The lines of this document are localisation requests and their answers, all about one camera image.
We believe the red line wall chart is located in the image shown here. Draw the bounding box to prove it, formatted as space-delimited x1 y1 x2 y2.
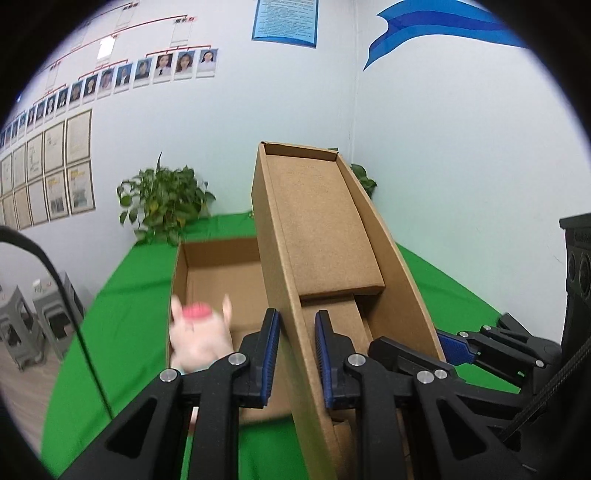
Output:
46 0 199 93

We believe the large cardboard box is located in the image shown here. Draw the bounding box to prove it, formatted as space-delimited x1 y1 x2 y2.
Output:
166 236 296 423

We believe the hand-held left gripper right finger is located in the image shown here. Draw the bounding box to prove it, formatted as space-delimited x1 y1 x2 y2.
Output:
315 310 536 480

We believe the group of framed certificates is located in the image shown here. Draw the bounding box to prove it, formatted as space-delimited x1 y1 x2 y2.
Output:
0 108 96 232

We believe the pink pig plush toy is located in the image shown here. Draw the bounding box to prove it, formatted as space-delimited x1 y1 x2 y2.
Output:
168 295 234 430

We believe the blue ribbon wall decal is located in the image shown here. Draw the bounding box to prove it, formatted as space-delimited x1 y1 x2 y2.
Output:
362 0 529 71

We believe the bushy green potted plant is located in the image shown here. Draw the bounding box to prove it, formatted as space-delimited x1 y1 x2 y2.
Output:
116 152 217 245

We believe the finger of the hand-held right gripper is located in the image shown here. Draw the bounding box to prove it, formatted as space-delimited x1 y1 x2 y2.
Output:
436 324 548 386
368 336 458 378

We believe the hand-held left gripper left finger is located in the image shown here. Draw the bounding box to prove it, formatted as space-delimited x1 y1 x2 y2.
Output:
60 308 282 480

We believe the green table cloth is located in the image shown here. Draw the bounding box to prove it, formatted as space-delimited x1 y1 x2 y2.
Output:
39 210 522 480

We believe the small green potted plant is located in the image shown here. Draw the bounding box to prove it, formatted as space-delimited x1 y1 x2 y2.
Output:
349 163 378 200

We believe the black braided cable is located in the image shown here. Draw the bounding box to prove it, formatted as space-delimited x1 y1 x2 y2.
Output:
501 342 591 441

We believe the row of portrait photos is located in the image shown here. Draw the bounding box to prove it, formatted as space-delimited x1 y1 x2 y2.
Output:
0 48 219 151

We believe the narrow cardboard box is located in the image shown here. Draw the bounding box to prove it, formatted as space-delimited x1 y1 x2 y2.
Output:
250 141 448 480

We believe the blue wall notice poster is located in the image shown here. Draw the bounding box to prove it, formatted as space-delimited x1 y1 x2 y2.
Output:
252 0 319 49

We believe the thin black cable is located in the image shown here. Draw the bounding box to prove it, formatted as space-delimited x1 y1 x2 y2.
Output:
0 226 114 421

